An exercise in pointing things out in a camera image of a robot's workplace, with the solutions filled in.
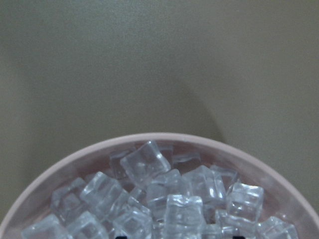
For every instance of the pile of clear ice cubes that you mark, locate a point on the pile of clear ice cubes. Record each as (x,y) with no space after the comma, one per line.
(151,192)

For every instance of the pink bowl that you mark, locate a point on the pink bowl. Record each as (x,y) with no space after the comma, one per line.
(282,199)

